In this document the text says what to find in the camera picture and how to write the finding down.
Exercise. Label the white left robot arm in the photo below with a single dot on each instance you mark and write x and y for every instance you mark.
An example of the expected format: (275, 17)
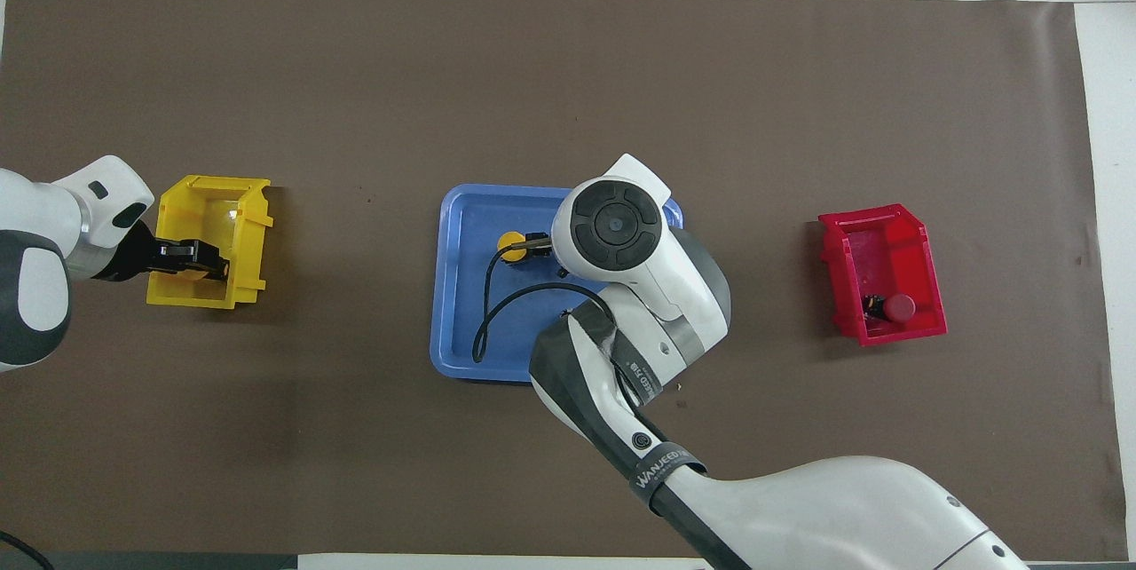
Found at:
(35, 286)

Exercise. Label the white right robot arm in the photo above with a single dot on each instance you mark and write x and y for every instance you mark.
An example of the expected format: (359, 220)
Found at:
(799, 508)

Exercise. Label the red push button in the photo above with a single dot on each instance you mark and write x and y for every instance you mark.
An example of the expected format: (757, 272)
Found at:
(901, 308)

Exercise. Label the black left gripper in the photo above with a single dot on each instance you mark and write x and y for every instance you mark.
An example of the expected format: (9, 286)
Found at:
(133, 257)

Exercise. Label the red plastic bin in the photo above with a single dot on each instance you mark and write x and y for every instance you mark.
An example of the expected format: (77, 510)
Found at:
(887, 241)

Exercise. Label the blue plastic tray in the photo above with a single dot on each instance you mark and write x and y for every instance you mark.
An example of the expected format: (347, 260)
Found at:
(461, 286)

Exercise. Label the brown table mat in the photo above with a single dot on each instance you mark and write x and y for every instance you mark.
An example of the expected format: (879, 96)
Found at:
(355, 91)

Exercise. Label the yellow plastic bin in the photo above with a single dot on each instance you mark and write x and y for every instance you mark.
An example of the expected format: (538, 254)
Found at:
(209, 206)

